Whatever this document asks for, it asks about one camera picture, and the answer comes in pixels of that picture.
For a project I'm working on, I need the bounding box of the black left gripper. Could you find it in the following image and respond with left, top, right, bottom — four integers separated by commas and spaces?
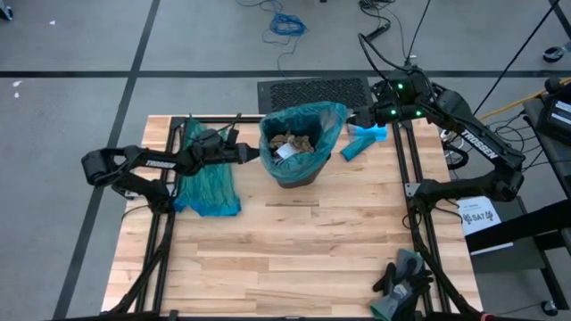
189, 129, 261, 173

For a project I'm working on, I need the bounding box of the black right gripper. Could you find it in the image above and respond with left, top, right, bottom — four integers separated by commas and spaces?
352, 104, 432, 130

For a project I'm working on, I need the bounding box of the white paper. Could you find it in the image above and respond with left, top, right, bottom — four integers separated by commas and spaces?
275, 143, 301, 162

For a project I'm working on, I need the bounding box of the bin with teal liner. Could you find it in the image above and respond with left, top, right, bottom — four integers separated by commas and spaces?
258, 100, 350, 185

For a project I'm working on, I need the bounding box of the large brown paper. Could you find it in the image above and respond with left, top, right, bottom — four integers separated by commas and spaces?
269, 131, 317, 156

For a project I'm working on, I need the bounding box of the teal plastic trash bag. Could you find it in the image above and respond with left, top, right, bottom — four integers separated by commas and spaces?
171, 116, 243, 218

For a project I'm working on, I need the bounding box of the light blue bag roll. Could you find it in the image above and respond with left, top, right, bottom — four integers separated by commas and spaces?
347, 122, 389, 144

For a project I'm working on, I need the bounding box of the teal bag roll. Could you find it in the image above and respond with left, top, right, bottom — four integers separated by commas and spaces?
340, 135, 377, 162

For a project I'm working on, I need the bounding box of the black trash bin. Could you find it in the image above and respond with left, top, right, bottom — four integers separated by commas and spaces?
274, 151, 332, 190

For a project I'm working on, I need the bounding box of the black perforated computer case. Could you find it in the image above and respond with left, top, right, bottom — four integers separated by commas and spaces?
256, 75, 376, 116

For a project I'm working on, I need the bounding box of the black power strip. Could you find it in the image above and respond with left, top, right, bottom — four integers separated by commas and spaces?
363, 21, 392, 44

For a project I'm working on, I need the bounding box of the white printed paper sign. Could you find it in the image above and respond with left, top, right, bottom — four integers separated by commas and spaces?
456, 194, 503, 237

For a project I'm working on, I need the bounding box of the grey black work glove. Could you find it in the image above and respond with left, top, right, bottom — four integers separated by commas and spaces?
372, 248, 434, 295
368, 278, 423, 321

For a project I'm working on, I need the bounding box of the black side table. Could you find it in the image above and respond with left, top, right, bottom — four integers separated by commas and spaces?
463, 79, 571, 313

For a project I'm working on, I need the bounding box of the black screen device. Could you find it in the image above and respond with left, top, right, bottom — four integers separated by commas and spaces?
534, 94, 571, 144

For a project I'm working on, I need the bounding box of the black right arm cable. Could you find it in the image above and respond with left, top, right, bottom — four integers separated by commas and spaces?
358, 30, 411, 75

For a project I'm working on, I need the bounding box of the thin black cable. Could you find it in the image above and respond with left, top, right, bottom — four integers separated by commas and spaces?
474, 0, 562, 113
403, 0, 433, 68

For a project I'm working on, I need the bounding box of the black cable bundle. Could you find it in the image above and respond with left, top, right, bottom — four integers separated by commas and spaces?
358, 0, 399, 24

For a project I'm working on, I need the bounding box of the blue coiled cable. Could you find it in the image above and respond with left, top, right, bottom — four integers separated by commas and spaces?
235, 0, 310, 72

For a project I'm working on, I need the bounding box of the yellow cable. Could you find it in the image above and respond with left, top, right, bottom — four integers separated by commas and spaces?
479, 76, 571, 122

